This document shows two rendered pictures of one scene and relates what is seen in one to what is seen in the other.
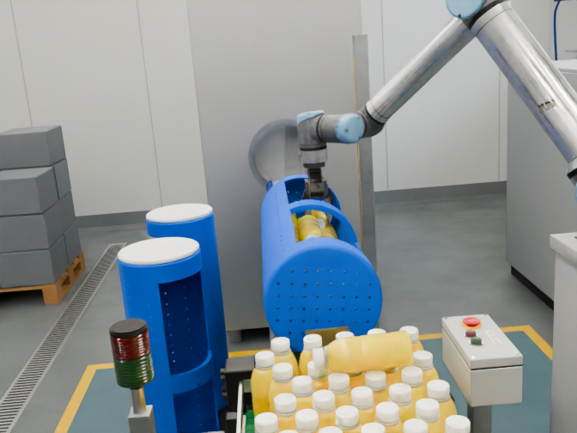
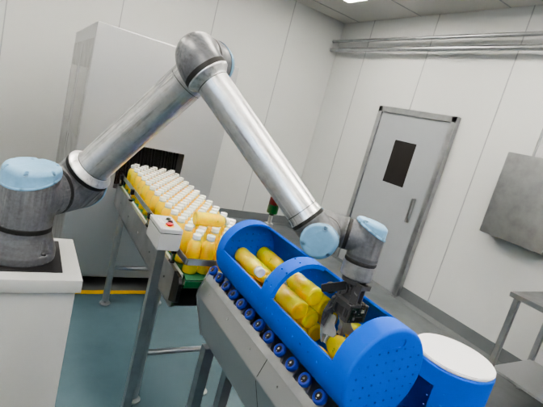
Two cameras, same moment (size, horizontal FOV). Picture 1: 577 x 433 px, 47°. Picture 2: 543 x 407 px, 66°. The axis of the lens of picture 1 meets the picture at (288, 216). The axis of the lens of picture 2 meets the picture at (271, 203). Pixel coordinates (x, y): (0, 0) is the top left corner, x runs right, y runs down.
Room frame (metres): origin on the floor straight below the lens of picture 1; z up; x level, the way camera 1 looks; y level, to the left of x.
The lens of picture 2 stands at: (3.02, -0.92, 1.66)
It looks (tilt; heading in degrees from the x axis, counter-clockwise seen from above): 11 degrees down; 149
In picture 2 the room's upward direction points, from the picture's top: 15 degrees clockwise
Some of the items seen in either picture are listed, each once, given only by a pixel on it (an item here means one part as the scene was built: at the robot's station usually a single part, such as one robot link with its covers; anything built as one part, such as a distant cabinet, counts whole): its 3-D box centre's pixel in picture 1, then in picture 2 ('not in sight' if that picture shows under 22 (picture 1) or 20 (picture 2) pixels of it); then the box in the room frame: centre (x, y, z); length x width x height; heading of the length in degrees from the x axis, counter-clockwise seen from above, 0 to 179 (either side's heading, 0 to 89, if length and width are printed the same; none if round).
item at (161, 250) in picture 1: (159, 250); (454, 355); (2.22, 0.46, 1.03); 0.28 x 0.28 x 0.01
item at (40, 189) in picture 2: not in sight; (31, 191); (1.70, -0.91, 1.29); 0.17 x 0.15 x 0.18; 139
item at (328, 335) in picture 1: (328, 351); not in sight; (1.43, -0.07, 0.99); 0.10 x 0.02 x 0.12; 92
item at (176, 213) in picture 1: (179, 212); not in sight; (2.74, 0.46, 1.03); 0.28 x 0.28 x 0.01
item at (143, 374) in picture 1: (133, 366); (272, 208); (1.04, 0.28, 1.18); 0.06 x 0.06 x 0.05
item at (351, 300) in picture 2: (315, 179); (350, 298); (2.20, -0.10, 1.24); 0.09 x 0.08 x 0.12; 2
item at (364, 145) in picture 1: (367, 228); not in sight; (2.93, -0.36, 0.85); 0.06 x 0.06 x 1.70; 2
